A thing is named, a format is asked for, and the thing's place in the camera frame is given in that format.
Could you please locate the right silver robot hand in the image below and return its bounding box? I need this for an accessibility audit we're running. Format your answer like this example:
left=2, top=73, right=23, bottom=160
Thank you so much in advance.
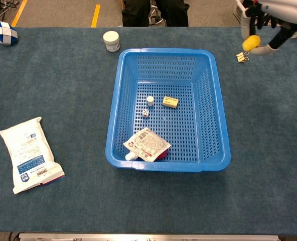
left=240, top=0, right=297, bottom=56

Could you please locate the yellow rubber duck toy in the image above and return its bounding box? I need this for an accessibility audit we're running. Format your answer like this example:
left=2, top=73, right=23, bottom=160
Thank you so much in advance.
left=242, top=35, right=261, bottom=52

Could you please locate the cream yellow eraser block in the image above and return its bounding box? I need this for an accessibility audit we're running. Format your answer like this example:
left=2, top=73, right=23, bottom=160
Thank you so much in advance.
left=162, top=96, right=179, bottom=109

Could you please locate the white spouted drink pouch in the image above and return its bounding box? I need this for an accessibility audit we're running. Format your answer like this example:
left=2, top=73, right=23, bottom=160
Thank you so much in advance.
left=122, top=127, right=172, bottom=162

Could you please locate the blue perforated plastic basket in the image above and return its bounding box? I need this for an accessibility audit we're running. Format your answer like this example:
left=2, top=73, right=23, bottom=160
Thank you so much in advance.
left=105, top=47, right=232, bottom=173

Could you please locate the yellow binder clip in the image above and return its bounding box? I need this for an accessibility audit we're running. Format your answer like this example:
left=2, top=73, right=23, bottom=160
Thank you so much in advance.
left=236, top=51, right=250, bottom=63

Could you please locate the chrome stool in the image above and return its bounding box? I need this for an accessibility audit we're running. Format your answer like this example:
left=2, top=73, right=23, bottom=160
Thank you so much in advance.
left=148, top=0, right=167, bottom=27

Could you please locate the person in black trousers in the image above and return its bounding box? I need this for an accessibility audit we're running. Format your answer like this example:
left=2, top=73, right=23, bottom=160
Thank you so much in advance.
left=121, top=0, right=190, bottom=27

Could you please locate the white lidded jar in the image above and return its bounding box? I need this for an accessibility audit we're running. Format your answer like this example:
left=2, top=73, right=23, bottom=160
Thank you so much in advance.
left=102, top=30, right=121, bottom=53

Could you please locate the yellow floor tape strip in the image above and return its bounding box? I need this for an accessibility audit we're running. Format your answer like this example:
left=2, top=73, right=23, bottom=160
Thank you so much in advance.
left=11, top=0, right=29, bottom=28
left=90, top=4, right=101, bottom=28

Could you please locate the teal felt table cloth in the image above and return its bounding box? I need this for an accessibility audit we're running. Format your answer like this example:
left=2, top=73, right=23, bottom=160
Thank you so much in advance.
left=0, top=26, right=297, bottom=233

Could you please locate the blue white snake puzzle ball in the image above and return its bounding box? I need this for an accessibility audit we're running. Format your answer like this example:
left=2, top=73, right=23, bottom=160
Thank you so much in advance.
left=0, top=21, right=19, bottom=46

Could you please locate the white blue snack bag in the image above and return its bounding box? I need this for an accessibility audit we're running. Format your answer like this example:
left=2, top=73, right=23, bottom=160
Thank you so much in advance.
left=0, top=116, right=66, bottom=195

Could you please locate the aluminium frame rail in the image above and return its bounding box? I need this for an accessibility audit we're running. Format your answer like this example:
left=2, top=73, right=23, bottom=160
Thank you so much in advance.
left=18, top=232, right=281, bottom=241

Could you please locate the black cable bundle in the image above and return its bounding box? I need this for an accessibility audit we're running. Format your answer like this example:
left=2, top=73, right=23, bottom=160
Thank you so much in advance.
left=0, top=0, right=21, bottom=23

